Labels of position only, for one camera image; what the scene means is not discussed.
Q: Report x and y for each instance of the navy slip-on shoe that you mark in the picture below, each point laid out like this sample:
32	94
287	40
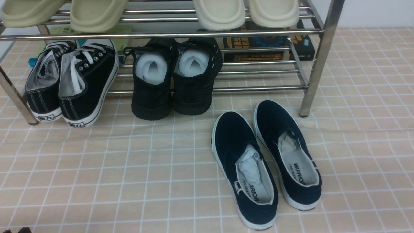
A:
238	155
298	175

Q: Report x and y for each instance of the silver metal shoe rack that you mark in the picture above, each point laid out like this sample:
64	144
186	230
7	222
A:
326	31

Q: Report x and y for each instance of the dark book behind rack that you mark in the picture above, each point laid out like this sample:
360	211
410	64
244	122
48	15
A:
302	43

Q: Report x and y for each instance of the black knit sneaker right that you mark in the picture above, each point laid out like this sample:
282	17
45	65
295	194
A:
198	62

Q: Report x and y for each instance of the black knit sneaker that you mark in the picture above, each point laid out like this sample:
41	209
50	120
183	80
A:
198	62
152	72

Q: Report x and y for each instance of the black knit sneaker left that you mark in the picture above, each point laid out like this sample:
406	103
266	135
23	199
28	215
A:
152	72

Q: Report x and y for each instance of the cream slipper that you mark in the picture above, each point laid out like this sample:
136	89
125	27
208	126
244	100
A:
274	13
220	14

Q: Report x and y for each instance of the cream slipper far right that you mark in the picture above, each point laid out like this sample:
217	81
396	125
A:
274	13

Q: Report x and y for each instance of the black canvas sneaker white laces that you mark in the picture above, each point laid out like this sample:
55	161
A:
86	75

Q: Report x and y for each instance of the olive green slipper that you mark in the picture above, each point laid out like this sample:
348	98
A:
95	16
28	13

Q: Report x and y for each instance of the black canvas sneaker outer left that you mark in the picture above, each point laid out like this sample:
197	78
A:
42	83

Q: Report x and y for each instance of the dark object bottom left corner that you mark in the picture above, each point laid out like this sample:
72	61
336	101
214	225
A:
22	230

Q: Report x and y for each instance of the olive green slipper far left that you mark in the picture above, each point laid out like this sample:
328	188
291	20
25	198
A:
28	13

